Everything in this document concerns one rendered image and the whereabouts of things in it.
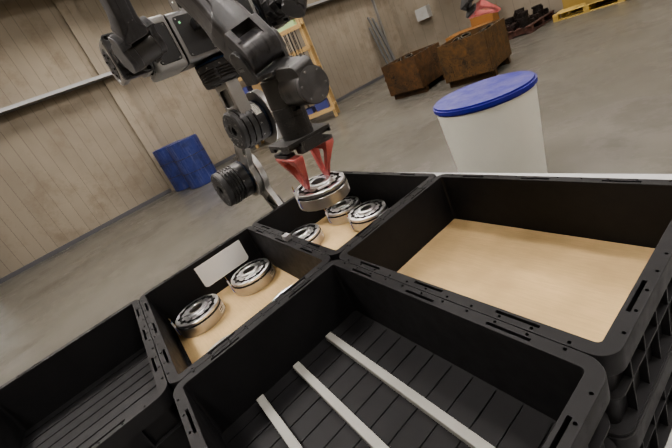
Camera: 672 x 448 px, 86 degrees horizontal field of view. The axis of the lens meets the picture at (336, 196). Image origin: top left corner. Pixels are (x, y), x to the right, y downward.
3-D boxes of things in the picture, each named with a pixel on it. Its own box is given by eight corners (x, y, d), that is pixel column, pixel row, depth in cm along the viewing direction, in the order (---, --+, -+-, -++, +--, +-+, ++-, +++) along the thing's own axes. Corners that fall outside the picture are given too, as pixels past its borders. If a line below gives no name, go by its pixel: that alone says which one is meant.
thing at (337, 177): (286, 195, 70) (285, 193, 70) (324, 172, 75) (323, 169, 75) (314, 202, 62) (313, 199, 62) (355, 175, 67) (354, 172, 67)
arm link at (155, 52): (133, 33, 94) (115, 43, 92) (138, 19, 86) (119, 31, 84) (159, 63, 98) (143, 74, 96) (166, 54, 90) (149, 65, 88)
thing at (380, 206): (341, 218, 93) (340, 216, 93) (371, 198, 97) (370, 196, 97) (362, 226, 84) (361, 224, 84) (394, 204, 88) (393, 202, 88)
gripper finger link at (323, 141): (346, 172, 68) (329, 126, 64) (318, 191, 65) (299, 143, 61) (325, 169, 73) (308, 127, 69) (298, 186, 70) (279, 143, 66)
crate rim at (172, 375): (144, 305, 82) (137, 297, 81) (253, 232, 95) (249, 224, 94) (179, 400, 49) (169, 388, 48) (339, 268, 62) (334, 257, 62)
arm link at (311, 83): (263, 28, 60) (226, 55, 56) (302, 9, 51) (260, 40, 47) (301, 90, 66) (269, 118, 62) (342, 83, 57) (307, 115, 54)
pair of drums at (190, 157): (205, 174, 842) (183, 136, 810) (223, 174, 733) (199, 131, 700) (173, 191, 804) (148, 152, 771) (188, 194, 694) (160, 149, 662)
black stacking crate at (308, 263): (167, 335, 85) (140, 298, 81) (269, 261, 98) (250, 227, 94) (215, 442, 52) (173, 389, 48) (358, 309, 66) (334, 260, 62)
